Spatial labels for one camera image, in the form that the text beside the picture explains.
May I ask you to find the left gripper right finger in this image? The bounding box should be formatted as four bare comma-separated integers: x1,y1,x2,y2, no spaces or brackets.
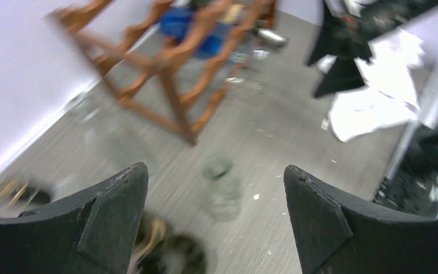
283,165,438,273

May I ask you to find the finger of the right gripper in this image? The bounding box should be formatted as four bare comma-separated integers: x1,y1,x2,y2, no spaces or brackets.
306,1,340,66
313,58,365,99

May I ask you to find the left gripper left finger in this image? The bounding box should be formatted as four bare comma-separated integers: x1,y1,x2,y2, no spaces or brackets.
0,163,148,273

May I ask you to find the blue square glass bottle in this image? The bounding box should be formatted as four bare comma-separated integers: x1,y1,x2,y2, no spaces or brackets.
159,5,235,60

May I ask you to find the dark green wine bottle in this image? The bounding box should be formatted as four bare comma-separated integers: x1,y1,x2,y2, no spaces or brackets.
219,1,289,50

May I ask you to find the green wine bottle front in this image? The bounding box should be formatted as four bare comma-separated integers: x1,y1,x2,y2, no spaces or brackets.
127,214,209,273

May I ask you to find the clear whisky bottle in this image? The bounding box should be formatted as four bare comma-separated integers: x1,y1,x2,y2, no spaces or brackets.
0,175,77,208

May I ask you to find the tall clear glass bottle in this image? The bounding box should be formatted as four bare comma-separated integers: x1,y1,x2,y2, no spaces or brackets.
66,93,103,146

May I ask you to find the wooden wine rack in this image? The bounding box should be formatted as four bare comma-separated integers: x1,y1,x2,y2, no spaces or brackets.
50,1,270,146

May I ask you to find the white cloth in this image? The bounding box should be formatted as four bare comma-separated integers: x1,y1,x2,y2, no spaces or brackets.
327,29,425,142

